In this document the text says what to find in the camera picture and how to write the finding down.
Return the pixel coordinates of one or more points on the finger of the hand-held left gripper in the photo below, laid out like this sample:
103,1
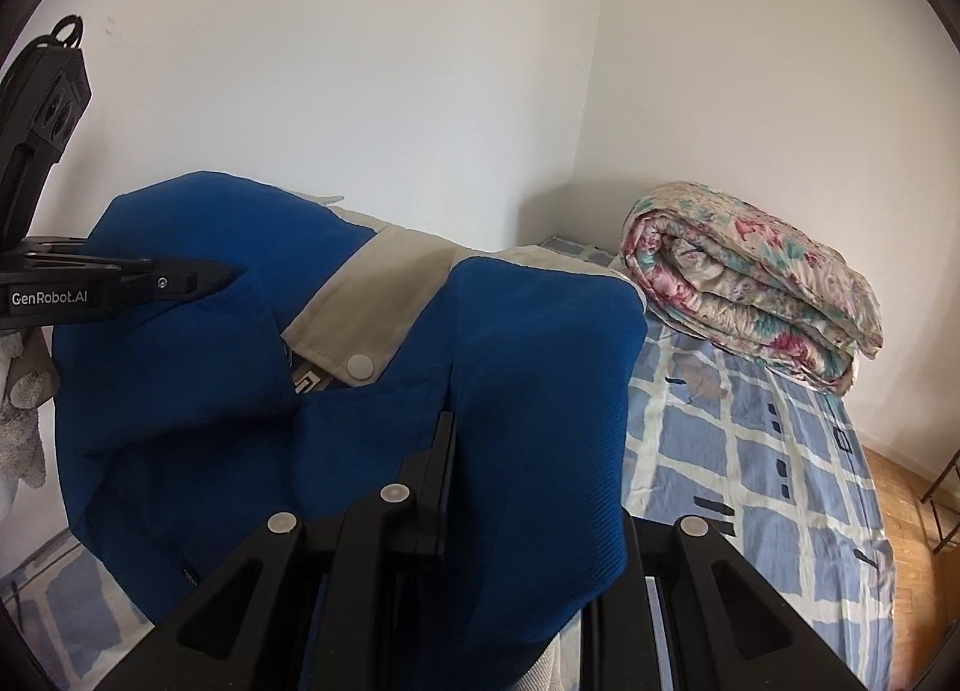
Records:
180,278

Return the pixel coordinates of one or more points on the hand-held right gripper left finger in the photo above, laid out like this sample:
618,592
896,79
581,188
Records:
439,496

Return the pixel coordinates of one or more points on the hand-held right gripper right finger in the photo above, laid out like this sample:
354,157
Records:
652,548

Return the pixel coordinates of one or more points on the beige and blue jacket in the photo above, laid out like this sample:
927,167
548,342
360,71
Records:
525,376

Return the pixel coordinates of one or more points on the black metal clothes rack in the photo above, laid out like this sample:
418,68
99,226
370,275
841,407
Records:
941,503

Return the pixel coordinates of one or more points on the person's left hand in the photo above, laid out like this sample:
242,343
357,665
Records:
22,391

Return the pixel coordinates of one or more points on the bed with blue checked sheet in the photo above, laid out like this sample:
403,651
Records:
750,511

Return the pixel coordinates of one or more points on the folded floral quilt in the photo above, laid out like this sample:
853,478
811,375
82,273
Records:
750,286

